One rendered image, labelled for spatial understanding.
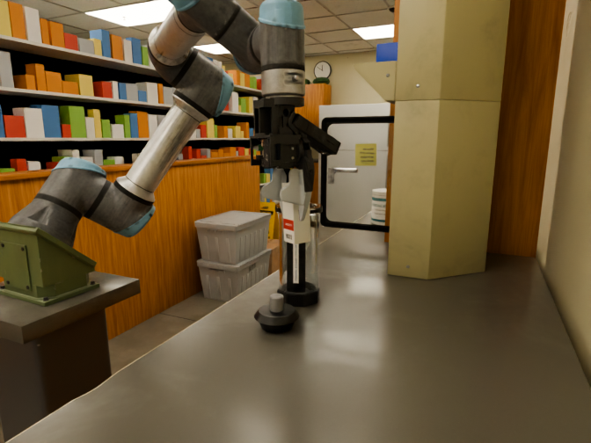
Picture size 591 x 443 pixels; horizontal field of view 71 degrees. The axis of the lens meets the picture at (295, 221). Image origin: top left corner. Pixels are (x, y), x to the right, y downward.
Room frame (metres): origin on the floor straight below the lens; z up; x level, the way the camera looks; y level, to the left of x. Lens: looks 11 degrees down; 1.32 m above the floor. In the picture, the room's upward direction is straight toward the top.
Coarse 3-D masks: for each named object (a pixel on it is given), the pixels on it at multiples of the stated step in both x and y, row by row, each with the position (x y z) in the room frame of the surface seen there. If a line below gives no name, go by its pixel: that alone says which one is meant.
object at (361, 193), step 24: (360, 144) 1.46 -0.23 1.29; (384, 144) 1.43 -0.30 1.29; (336, 168) 1.50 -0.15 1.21; (360, 168) 1.46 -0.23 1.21; (384, 168) 1.43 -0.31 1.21; (336, 192) 1.50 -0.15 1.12; (360, 192) 1.46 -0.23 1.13; (384, 192) 1.42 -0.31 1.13; (336, 216) 1.50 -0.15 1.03; (360, 216) 1.46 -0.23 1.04; (384, 216) 1.42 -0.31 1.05
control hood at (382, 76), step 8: (360, 64) 1.15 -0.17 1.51; (368, 64) 1.14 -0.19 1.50; (376, 64) 1.13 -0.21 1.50; (384, 64) 1.12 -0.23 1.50; (392, 64) 1.11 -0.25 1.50; (360, 72) 1.15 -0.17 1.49; (368, 72) 1.14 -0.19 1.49; (376, 72) 1.13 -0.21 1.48; (384, 72) 1.12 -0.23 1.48; (392, 72) 1.11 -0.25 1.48; (368, 80) 1.14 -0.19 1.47; (376, 80) 1.13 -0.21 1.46; (384, 80) 1.12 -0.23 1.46; (392, 80) 1.11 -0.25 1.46; (376, 88) 1.13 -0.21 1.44; (384, 88) 1.12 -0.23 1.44; (392, 88) 1.11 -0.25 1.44; (384, 96) 1.12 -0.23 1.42; (392, 96) 1.11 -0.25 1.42
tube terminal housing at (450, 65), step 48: (432, 0) 1.08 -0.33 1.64; (480, 0) 1.10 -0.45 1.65; (432, 48) 1.08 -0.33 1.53; (480, 48) 1.11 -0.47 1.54; (432, 96) 1.07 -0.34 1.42; (480, 96) 1.11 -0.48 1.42; (432, 144) 1.07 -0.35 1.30; (480, 144) 1.11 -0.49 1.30; (432, 192) 1.07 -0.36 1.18; (480, 192) 1.12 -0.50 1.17; (432, 240) 1.07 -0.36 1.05; (480, 240) 1.13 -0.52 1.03
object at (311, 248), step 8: (280, 208) 0.89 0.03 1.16; (312, 208) 0.89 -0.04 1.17; (280, 216) 0.91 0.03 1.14; (312, 216) 0.89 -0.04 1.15; (280, 224) 0.91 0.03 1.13; (312, 224) 0.89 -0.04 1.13; (280, 232) 0.91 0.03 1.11; (312, 232) 0.89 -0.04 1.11; (280, 240) 0.91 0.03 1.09; (312, 240) 0.90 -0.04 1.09; (280, 248) 0.91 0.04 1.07; (312, 248) 0.90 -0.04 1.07; (280, 256) 0.91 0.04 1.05; (312, 256) 0.90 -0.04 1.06; (280, 264) 0.91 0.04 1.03; (312, 264) 0.90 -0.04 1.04; (280, 272) 0.91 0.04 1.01; (312, 272) 0.90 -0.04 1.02; (280, 280) 0.91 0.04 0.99; (312, 280) 0.90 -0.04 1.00; (280, 288) 0.91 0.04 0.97; (312, 288) 0.90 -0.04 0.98
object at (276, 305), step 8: (272, 296) 0.78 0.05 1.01; (280, 296) 0.78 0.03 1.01; (272, 304) 0.77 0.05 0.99; (280, 304) 0.77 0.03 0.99; (288, 304) 0.81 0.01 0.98; (256, 312) 0.79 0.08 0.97; (264, 312) 0.77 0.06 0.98; (272, 312) 0.77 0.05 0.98; (280, 312) 0.77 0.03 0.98; (288, 312) 0.77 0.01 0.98; (296, 312) 0.78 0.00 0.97; (256, 320) 0.76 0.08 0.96; (264, 320) 0.75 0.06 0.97; (272, 320) 0.74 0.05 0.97; (280, 320) 0.75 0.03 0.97; (288, 320) 0.75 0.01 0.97; (264, 328) 0.76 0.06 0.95; (272, 328) 0.75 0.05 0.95; (280, 328) 0.75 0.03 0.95; (288, 328) 0.76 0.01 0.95
